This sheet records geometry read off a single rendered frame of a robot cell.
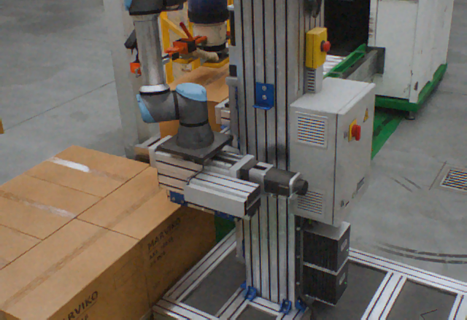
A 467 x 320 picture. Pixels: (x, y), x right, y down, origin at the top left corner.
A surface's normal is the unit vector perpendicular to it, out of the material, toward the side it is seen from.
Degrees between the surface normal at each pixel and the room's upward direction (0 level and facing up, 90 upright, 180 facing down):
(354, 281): 0
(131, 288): 90
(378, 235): 0
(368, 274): 0
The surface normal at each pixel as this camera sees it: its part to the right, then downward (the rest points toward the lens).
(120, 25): -0.50, 0.40
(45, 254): -0.04, -0.90
